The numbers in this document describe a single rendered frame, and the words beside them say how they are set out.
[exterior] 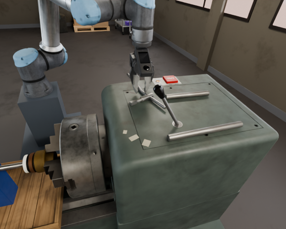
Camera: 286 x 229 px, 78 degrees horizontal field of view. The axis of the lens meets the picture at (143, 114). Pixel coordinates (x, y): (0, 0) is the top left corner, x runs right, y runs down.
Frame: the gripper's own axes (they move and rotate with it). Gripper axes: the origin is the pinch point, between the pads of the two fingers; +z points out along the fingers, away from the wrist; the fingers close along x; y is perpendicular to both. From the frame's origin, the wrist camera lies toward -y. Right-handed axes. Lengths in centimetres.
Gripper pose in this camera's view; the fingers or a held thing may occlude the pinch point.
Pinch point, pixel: (141, 91)
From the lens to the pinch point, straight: 75.7
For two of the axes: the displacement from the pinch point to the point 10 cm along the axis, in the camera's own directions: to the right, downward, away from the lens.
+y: -2.6, -6.1, 7.5
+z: -0.4, 7.8, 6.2
